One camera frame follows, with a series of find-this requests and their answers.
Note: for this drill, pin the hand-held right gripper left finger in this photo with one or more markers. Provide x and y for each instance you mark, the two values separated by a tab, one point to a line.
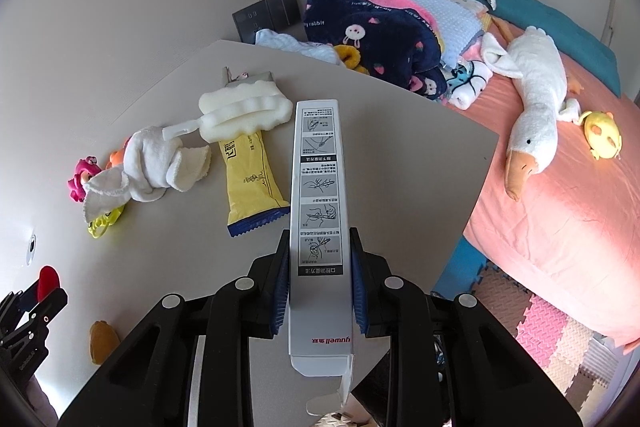
277	289

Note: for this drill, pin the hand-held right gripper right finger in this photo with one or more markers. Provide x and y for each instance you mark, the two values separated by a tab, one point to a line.
359	289

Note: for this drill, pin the yellow snack packet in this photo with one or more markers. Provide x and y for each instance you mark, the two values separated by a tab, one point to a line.
250	187

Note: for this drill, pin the yellow green plastic toy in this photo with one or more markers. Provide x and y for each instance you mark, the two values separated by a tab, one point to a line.
100	227

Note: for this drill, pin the long white printed carton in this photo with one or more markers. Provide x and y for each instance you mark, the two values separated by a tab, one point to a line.
315	167

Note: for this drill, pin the pink bear toy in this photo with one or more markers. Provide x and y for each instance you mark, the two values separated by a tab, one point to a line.
80	179

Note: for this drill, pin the white foam sponge brush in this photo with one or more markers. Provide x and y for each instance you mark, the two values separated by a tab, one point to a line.
240	112

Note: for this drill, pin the white terry cloth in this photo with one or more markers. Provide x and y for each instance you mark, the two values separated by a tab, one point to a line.
145	162

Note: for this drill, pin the orange brown small toy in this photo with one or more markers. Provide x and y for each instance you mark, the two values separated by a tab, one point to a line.
103	341

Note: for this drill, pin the orange duck toy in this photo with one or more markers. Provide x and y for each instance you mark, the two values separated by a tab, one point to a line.
115	158

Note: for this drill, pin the foam puzzle floor mat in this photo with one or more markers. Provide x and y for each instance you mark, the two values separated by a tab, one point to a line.
550	332

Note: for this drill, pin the salmon pink bed sheet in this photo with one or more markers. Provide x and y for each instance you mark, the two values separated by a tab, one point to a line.
560	232

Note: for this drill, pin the grey corner guard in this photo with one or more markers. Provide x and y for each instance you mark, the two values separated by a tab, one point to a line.
227	76

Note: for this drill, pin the white cartoon print cloth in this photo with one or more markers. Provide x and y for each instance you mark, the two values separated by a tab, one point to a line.
467	84

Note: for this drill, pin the yellow flower plush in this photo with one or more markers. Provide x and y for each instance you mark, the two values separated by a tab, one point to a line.
350	57

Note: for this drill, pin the light blue quilted cloth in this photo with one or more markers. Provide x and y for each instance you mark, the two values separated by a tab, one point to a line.
290	46

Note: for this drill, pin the navy rabbit print blanket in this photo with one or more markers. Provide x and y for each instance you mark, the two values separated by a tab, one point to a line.
380	32

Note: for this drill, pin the white goose plush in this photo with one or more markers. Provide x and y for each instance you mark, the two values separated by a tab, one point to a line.
537	77

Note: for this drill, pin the light blue textured blanket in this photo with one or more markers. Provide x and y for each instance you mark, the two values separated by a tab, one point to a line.
450	19

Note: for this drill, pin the yellow chick plush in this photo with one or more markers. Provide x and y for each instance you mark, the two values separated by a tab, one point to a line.
602	134

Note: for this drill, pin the teal pillow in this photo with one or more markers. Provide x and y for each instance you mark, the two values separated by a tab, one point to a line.
550	24

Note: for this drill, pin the black wall socket panel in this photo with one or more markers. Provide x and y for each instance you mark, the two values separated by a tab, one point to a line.
265	14

